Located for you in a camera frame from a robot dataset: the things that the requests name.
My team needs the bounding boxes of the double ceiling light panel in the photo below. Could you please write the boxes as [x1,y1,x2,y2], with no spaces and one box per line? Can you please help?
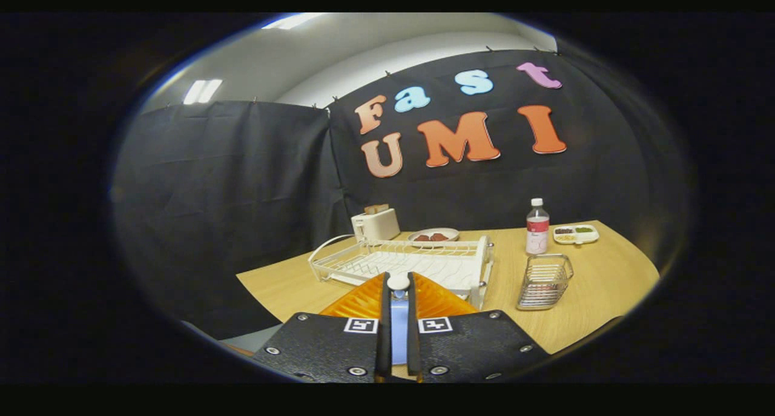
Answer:
[183,79,223,105]

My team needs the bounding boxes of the clear bottle with red label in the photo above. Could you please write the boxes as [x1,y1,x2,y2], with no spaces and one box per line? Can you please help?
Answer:
[526,198,550,256]

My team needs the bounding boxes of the white divided tray with beans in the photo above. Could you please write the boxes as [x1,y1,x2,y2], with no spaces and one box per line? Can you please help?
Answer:
[553,224,600,245]

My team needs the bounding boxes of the black backdrop cloth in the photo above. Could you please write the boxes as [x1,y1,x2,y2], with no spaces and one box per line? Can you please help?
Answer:
[112,48,691,341]

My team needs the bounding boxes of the beige plate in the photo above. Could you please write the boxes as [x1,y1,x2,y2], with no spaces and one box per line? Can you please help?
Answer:
[407,228,460,247]

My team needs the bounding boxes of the blue plate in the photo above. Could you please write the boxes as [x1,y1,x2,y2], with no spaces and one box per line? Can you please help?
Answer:
[391,292,409,366]

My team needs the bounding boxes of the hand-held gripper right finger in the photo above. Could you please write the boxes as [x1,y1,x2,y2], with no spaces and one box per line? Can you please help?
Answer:
[407,272,550,383]

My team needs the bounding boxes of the metal wire basket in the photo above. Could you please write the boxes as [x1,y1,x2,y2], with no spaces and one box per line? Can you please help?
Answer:
[516,254,574,311]

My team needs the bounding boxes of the white toaster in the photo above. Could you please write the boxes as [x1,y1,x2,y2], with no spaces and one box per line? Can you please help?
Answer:
[351,208,401,242]

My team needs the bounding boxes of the white wire dish rack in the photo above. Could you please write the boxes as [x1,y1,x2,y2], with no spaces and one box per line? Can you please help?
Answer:
[308,234,494,311]

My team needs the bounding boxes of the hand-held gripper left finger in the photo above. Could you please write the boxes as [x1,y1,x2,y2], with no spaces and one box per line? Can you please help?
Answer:
[251,272,392,383]

